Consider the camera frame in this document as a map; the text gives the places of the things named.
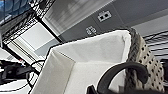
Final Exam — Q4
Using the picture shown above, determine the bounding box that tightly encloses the thin black cable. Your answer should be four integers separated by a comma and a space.
25, 59, 46, 89

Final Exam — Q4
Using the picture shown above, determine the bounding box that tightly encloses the black wire shelf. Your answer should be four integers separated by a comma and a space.
0, 0, 58, 51

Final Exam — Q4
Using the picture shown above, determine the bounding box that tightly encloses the small white wall socket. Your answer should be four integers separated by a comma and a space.
97, 10, 113, 23
85, 25, 98, 37

